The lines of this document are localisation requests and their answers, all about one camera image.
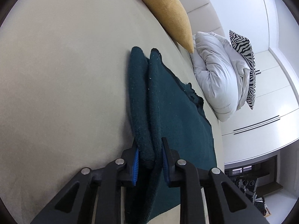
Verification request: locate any dark teal knit sweater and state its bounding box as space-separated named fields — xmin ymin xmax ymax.
xmin=125 ymin=46 xmax=217 ymax=223

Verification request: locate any cluttered dark shelf niche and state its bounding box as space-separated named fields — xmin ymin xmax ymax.
xmin=224 ymin=155 xmax=283 ymax=217

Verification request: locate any white folded duvet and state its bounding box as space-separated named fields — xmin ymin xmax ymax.
xmin=191 ymin=31 xmax=246 ymax=122

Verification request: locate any beige bed sheet mattress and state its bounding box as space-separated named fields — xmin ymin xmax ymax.
xmin=0 ymin=0 xmax=226 ymax=224

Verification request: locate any zebra print pillow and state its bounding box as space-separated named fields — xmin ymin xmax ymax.
xmin=229 ymin=30 xmax=256 ymax=110

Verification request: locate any cream padded headboard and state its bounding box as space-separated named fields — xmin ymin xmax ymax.
xmin=163 ymin=0 xmax=226 ymax=52

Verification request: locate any mustard yellow pillow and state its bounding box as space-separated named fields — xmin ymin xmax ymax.
xmin=142 ymin=0 xmax=194 ymax=54

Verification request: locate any white wardrobe with black handles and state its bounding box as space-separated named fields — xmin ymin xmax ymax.
xmin=210 ymin=0 xmax=298 ymax=166

